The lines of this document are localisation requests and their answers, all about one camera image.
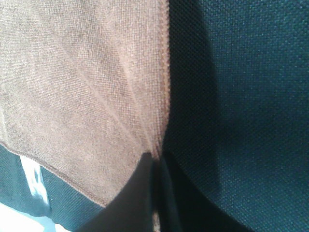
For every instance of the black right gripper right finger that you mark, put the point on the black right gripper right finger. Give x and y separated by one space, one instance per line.
183 208

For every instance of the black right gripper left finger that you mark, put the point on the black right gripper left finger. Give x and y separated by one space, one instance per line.
132 209

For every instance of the brown towel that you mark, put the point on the brown towel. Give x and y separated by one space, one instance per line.
84 93

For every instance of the black tablecloth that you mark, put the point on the black tablecloth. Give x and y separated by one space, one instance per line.
239 108

